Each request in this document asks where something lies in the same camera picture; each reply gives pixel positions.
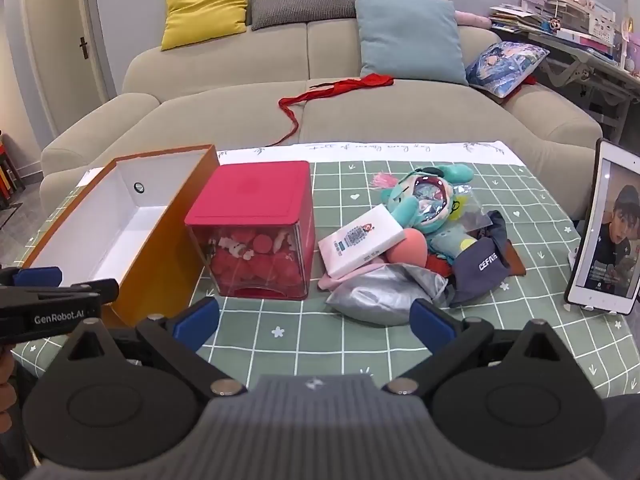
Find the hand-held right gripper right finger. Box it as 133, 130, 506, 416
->
382, 298, 576, 395

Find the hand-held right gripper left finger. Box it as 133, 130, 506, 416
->
55, 297, 248, 396

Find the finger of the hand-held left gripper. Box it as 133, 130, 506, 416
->
0, 266, 63, 288
72, 279, 121, 307

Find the silver pouch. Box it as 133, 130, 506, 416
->
326, 262, 448, 328

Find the small red cloth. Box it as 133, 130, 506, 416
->
425, 254, 455, 277

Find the orange cardboard box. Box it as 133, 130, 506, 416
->
22, 144, 221, 328

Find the navy cap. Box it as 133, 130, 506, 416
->
447, 210, 511, 308

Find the pink round sponge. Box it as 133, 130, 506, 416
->
385, 227, 428, 271

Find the pink cloth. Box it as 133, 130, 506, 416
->
317, 262, 396, 292

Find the white packet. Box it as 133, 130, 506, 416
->
318, 203, 407, 279

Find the clear plastic bag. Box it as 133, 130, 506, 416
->
447, 185, 488, 233

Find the teal plush doll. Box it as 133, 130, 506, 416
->
371, 162, 478, 266

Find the person's left hand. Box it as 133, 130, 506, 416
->
0, 357, 19, 433

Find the green checked tablecloth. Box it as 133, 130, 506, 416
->
20, 141, 640, 411

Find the pile of red round pieces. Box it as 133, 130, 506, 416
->
207, 227, 306, 293

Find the dark shelf rack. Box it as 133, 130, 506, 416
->
0, 130, 26, 211

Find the red lid clear box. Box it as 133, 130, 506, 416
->
184, 161, 317, 302

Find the white tablet stand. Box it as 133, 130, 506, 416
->
567, 252, 628, 318

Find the tablet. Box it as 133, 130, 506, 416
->
564, 137, 640, 317

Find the beige sofa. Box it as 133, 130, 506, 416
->
39, 0, 603, 221

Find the white door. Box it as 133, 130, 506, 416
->
20, 0, 108, 136

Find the red ribbon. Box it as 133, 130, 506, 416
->
278, 73, 394, 147

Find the anime print pillow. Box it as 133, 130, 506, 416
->
465, 41, 551, 98

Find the light blue pillow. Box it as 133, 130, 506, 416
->
354, 0, 470, 86

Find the yellow pillow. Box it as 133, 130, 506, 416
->
161, 0, 249, 52

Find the pink plush toy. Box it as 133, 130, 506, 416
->
454, 10, 493, 29

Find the white desk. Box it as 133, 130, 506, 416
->
525, 30, 640, 126

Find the pile of books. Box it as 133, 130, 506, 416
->
489, 4, 538, 33

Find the grey checked pillow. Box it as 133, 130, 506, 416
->
250, 0, 357, 32

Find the desk organizer shelf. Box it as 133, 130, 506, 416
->
520, 0, 616, 46

